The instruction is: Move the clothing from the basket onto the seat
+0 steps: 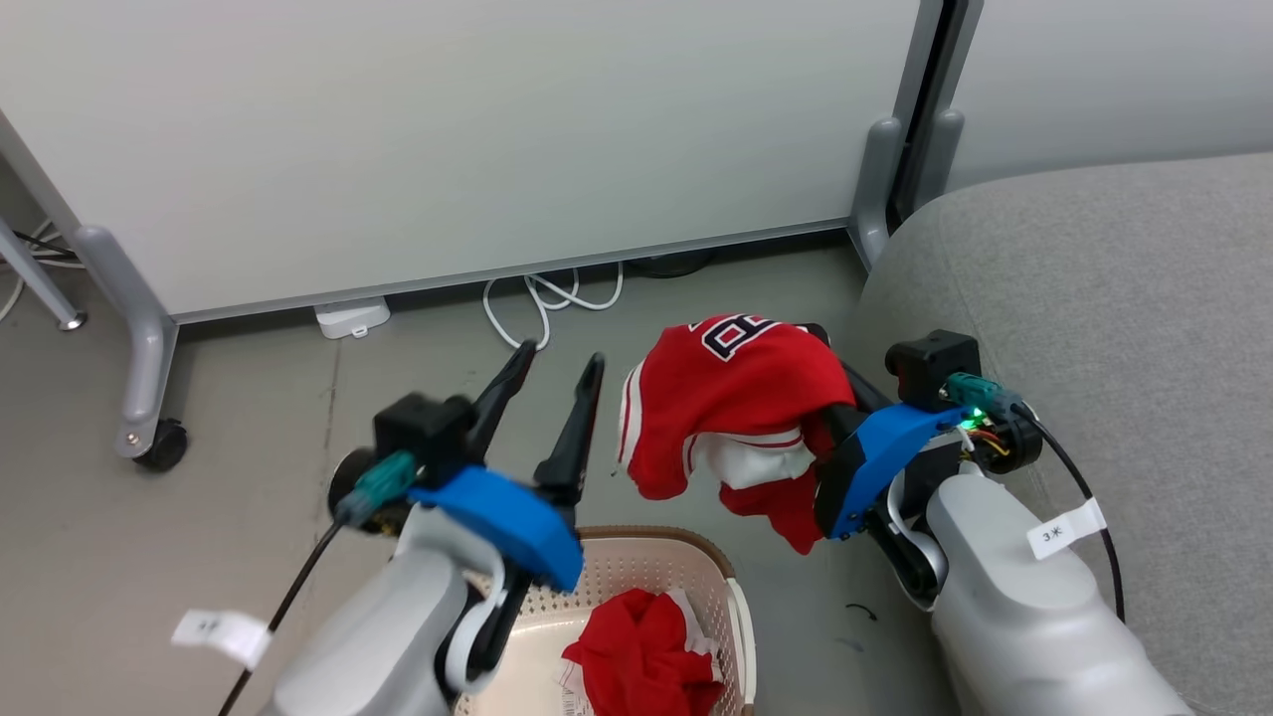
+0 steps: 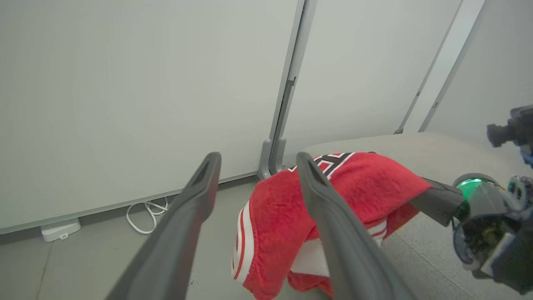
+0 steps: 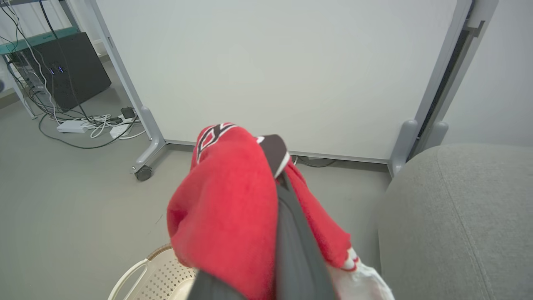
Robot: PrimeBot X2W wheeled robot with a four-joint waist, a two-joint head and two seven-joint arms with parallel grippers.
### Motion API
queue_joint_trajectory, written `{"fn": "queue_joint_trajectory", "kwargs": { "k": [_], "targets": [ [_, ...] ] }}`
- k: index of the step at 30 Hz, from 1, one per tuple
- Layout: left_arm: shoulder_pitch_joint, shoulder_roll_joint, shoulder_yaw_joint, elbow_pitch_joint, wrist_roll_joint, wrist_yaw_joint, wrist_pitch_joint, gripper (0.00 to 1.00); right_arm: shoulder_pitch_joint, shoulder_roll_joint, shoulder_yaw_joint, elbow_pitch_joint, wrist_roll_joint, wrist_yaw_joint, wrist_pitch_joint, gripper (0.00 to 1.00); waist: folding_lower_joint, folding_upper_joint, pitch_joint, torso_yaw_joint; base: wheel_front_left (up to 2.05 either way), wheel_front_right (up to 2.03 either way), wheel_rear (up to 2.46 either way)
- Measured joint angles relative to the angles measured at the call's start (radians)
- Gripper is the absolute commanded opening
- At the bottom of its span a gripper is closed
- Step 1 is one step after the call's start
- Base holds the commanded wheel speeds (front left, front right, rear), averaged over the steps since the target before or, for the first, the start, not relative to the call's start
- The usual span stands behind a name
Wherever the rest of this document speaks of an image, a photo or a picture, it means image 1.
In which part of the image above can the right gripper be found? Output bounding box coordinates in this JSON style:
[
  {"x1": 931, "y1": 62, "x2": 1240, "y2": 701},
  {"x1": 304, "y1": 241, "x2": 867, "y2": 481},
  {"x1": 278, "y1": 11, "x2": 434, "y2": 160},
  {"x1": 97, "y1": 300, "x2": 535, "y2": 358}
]
[{"x1": 801, "y1": 322, "x2": 1045, "y2": 611}]

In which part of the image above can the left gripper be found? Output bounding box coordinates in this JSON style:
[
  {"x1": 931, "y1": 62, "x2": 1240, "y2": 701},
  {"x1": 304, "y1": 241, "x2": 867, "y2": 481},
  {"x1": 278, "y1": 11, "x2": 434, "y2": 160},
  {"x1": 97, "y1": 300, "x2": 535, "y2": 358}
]
[{"x1": 436, "y1": 340, "x2": 606, "y2": 694}]

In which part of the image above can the red jersey with lettering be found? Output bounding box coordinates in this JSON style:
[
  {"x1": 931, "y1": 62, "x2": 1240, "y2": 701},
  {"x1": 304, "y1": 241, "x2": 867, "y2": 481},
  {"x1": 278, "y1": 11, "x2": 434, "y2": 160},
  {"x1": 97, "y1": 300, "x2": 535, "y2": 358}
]
[{"x1": 617, "y1": 313, "x2": 858, "y2": 556}]

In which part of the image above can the red garment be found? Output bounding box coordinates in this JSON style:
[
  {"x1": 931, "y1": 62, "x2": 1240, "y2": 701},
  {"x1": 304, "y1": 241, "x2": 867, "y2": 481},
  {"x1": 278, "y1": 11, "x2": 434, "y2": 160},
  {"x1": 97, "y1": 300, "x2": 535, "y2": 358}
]
[{"x1": 562, "y1": 587, "x2": 727, "y2": 716}]

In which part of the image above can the cream perforated laundry basket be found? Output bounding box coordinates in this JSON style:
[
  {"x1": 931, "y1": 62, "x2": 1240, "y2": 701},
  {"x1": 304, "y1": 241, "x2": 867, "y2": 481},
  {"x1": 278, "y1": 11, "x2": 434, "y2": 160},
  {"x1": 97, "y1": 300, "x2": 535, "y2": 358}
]
[{"x1": 453, "y1": 525, "x2": 759, "y2": 716}]

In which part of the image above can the black round floor base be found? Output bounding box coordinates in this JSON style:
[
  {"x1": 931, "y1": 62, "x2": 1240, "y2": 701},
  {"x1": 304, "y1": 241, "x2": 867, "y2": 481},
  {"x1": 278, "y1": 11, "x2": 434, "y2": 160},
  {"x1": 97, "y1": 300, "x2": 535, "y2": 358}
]
[{"x1": 627, "y1": 249, "x2": 717, "y2": 279}]

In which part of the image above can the white power adapter box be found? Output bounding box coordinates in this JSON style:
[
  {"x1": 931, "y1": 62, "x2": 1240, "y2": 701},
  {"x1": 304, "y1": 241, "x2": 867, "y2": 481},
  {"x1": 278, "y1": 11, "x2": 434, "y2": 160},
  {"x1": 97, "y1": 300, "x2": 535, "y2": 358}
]
[{"x1": 314, "y1": 296, "x2": 391, "y2": 341}]

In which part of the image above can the grey fabric sofa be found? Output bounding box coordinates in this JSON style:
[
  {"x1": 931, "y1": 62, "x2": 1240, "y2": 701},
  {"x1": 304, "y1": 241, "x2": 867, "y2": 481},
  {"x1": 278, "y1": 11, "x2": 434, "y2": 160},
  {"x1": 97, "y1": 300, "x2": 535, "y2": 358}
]
[{"x1": 840, "y1": 151, "x2": 1273, "y2": 716}]

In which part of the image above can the large white partition panel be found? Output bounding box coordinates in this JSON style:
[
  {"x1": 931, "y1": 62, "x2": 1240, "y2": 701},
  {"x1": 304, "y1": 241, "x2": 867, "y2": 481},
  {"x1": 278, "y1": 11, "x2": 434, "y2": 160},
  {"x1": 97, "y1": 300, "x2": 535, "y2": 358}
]
[{"x1": 0, "y1": 0, "x2": 946, "y2": 325}]

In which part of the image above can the black caster wheel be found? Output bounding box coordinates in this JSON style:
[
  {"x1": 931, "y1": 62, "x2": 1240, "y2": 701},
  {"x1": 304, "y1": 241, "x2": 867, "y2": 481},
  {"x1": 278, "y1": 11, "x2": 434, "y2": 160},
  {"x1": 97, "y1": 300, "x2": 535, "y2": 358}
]
[{"x1": 133, "y1": 418, "x2": 190, "y2": 473}]

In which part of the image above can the grey partition leg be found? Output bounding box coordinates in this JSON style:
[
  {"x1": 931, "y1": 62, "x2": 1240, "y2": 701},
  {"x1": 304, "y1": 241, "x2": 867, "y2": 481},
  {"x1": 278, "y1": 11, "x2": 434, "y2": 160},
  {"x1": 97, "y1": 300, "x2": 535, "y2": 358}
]
[{"x1": 70, "y1": 224, "x2": 181, "y2": 461}]

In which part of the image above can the small white partition panel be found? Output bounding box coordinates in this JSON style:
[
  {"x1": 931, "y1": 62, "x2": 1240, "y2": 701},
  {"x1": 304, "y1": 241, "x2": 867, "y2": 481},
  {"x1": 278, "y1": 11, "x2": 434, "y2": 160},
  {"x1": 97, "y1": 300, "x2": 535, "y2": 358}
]
[{"x1": 945, "y1": 0, "x2": 1273, "y2": 192}]

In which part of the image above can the grey metal table leg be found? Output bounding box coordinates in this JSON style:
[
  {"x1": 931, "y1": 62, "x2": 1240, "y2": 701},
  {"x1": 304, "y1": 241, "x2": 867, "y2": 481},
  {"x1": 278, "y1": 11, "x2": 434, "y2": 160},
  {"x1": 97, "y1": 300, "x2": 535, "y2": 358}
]
[{"x1": 0, "y1": 214, "x2": 89, "y2": 332}]

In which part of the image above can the right blue camera bracket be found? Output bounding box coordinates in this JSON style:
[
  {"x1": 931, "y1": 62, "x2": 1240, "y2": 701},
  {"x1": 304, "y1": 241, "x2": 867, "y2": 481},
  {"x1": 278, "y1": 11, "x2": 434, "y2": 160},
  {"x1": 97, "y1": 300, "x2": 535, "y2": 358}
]
[{"x1": 828, "y1": 402, "x2": 974, "y2": 541}]

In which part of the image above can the blue camera bracket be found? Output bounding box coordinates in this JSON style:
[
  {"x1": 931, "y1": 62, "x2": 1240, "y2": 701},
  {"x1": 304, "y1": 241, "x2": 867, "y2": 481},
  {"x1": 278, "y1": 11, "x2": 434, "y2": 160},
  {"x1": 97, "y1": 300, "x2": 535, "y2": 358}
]
[
  {"x1": 828, "y1": 402, "x2": 974, "y2": 541},
  {"x1": 408, "y1": 465, "x2": 588, "y2": 595}
]

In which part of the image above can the white looped floor cable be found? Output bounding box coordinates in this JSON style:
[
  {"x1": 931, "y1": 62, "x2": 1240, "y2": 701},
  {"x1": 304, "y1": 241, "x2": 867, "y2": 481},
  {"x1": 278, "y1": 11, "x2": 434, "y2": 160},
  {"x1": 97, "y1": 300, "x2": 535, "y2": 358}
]
[{"x1": 482, "y1": 261, "x2": 626, "y2": 351}]

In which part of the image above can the right teal cable plug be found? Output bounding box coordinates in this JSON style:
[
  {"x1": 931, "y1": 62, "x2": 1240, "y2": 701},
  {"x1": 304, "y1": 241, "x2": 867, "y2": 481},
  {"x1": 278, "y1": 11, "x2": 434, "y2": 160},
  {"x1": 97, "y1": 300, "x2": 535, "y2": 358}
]
[{"x1": 945, "y1": 371, "x2": 1025, "y2": 420}]

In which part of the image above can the teal cable plug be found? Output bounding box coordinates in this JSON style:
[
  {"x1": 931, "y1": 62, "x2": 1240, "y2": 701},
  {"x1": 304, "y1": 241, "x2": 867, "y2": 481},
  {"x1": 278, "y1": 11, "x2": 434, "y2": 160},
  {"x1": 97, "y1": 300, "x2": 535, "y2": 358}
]
[
  {"x1": 334, "y1": 449, "x2": 419, "y2": 526},
  {"x1": 945, "y1": 371, "x2": 1025, "y2": 420}
]

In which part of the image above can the left blue camera bracket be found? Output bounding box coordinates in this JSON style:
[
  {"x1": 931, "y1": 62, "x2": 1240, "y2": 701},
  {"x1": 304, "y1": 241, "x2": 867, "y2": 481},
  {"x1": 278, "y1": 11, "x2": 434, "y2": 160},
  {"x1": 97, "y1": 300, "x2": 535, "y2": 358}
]
[{"x1": 408, "y1": 465, "x2": 588, "y2": 595}]

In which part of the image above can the left teal cable plug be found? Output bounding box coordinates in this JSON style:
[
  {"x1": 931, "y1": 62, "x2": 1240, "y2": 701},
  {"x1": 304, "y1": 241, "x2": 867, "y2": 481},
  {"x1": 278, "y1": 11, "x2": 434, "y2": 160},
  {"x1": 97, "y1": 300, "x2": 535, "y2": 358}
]
[{"x1": 334, "y1": 449, "x2": 419, "y2": 526}]

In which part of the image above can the grey partition foot post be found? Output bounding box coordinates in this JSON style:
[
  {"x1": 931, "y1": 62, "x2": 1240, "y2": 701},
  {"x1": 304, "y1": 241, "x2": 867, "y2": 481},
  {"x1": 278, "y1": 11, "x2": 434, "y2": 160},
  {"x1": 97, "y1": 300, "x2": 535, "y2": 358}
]
[
  {"x1": 910, "y1": 107, "x2": 967, "y2": 216},
  {"x1": 848, "y1": 117, "x2": 907, "y2": 270}
]

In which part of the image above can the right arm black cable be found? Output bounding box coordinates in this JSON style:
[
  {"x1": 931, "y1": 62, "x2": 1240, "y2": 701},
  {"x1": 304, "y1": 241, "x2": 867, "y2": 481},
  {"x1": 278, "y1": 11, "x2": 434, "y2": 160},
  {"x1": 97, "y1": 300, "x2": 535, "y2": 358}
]
[{"x1": 1022, "y1": 410, "x2": 1127, "y2": 624}]

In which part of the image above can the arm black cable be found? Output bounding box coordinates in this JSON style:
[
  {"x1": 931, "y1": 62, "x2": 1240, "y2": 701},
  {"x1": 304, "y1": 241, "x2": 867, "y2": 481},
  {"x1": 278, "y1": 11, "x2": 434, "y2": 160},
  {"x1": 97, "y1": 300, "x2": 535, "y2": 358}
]
[
  {"x1": 1022, "y1": 410, "x2": 1127, "y2": 624},
  {"x1": 217, "y1": 517, "x2": 345, "y2": 716}
]

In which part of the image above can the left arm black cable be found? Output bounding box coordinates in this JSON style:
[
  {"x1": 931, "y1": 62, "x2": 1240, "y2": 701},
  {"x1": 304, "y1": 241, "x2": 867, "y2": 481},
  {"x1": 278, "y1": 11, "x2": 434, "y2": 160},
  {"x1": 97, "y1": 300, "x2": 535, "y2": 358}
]
[{"x1": 217, "y1": 517, "x2": 345, "y2": 716}]

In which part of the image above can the black thin floor cable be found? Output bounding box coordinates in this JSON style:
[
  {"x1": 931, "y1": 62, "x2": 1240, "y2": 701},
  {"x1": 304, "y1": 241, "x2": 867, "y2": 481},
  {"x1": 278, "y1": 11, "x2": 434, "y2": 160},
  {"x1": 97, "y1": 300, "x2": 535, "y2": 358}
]
[{"x1": 10, "y1": 229, "x2": 83, "y2": 271}]

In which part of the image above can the white thin floor cable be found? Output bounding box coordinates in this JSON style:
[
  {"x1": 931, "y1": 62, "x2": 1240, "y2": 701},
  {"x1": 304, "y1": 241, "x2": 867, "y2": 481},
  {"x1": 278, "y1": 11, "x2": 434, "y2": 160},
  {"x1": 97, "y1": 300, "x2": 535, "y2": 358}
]
[{"x1": 0, "y1": 219, "x2": 63, "y2": 324}]

